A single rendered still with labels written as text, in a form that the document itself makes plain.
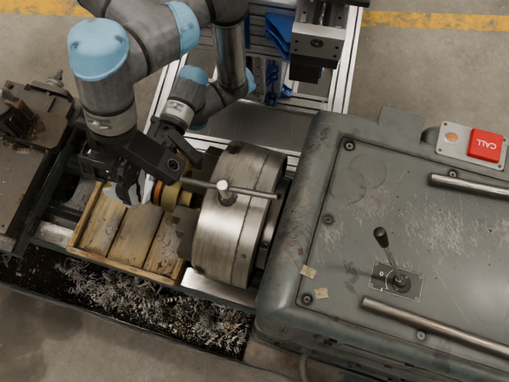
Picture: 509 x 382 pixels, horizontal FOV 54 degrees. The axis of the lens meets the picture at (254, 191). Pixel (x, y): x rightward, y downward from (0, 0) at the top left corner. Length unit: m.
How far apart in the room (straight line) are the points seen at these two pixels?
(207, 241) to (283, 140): 1.22
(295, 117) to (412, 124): 1.21
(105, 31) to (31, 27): 2.32
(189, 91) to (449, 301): 0.74
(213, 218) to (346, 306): 0.30
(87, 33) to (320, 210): 0.52
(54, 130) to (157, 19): 0.71
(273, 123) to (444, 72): 0.98
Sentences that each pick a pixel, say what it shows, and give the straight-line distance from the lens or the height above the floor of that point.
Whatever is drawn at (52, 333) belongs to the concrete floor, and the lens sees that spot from 2.34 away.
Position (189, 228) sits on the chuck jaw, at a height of 1.11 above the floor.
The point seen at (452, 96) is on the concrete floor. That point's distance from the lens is 2.69.
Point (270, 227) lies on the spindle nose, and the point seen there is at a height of 1.18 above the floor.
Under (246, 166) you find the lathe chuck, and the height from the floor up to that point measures 1.23.
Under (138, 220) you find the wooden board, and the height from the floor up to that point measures 0.89.
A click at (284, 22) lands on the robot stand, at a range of 1.46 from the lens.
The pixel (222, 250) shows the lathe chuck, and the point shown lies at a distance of 1.01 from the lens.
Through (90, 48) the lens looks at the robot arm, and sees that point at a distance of 0.67.
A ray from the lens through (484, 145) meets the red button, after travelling 1.08.
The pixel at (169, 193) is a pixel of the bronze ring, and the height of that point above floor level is 1.12.
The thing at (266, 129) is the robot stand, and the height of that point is 0.21.
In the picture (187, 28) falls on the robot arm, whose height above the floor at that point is 1.58.
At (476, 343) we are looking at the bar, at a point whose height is 1.28.
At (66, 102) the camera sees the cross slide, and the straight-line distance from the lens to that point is 1.49.
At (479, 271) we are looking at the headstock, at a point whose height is 1.26.
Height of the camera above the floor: 2.16
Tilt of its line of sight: 70 degrees down
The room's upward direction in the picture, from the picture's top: 2 degrees counter-clockwise
